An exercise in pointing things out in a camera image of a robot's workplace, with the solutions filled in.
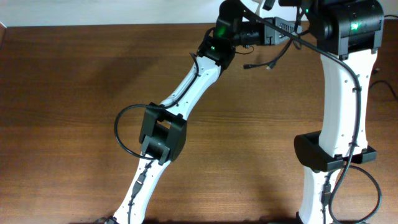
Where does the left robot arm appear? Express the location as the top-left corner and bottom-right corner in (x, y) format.
(106, 1), (270, 223)

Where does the black usb cable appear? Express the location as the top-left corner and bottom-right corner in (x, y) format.
(369, 67), (398, 102)
(243, 9), (308, 70)

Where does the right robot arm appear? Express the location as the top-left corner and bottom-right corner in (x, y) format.
(280, 0), (384, 223)

